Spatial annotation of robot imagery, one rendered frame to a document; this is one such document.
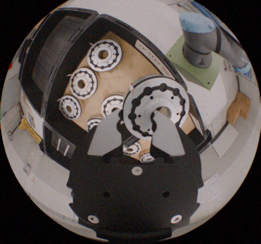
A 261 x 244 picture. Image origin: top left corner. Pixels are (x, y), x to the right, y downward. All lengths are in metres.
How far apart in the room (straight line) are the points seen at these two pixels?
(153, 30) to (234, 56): 0.36
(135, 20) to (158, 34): 0.13
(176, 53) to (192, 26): 0.23
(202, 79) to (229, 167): 2.99
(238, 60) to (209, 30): 0.11
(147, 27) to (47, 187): 3.79
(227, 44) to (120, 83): 0.37
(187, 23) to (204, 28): 0.05
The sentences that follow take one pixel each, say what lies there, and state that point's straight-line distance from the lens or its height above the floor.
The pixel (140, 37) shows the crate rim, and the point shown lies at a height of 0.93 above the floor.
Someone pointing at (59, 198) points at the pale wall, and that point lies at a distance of 3.50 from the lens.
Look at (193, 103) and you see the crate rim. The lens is 0.27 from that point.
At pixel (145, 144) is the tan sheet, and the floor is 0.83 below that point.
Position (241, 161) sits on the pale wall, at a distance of 3.35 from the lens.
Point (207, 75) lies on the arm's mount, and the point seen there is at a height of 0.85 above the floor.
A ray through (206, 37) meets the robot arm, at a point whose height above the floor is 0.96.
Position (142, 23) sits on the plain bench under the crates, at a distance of 0.49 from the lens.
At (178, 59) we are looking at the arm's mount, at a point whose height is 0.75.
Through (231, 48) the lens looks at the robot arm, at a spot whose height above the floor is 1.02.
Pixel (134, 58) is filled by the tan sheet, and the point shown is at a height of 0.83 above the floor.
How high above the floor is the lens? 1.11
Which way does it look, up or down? 60 degrees down
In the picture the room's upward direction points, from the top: 176 degrees clockwise
